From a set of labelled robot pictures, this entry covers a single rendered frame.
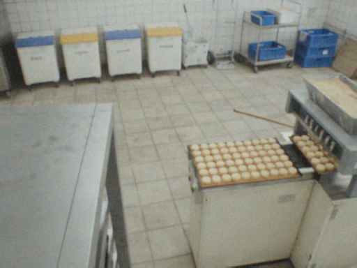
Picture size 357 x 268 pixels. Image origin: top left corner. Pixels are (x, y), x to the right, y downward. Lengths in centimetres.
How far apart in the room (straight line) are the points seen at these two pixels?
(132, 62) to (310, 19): 362
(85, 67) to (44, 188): 478
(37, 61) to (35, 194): 479
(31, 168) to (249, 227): 183
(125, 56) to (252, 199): 363
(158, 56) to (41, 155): 480
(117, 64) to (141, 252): 327
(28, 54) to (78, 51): 71
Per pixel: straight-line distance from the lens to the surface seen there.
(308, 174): 206
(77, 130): 53
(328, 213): 205
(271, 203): 208
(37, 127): 56
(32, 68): 523
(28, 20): 571
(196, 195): 192
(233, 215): 204
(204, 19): 596
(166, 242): 268
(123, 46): 508
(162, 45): 517
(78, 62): 514
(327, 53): 648
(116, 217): 73
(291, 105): 231
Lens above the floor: 209
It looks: 32 degrees down
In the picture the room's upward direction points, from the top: straight up
